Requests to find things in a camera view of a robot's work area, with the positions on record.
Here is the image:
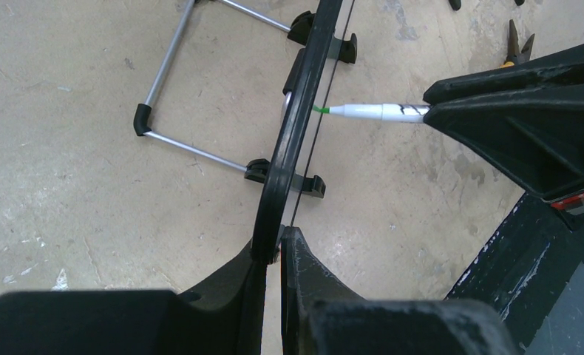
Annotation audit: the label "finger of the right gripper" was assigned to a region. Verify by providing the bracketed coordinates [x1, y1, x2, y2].
[423, 44, 584, 105]
[424, 84, 584, 201]

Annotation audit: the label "white whiteboard marker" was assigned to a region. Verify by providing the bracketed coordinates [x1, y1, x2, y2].
[313, 104, 431, 124]

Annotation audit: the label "small black-framed whiteboard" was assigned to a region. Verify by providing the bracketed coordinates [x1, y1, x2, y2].
[133, 1, 357, 264]

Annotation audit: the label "yellow-handled pliers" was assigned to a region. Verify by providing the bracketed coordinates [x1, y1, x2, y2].
[500, 19, 535, 68]

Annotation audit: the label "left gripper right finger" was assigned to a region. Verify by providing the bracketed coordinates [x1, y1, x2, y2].
[281, 227, 517, 354]

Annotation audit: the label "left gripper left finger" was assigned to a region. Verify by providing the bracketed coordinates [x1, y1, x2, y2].
[0, 246, 267, 354]

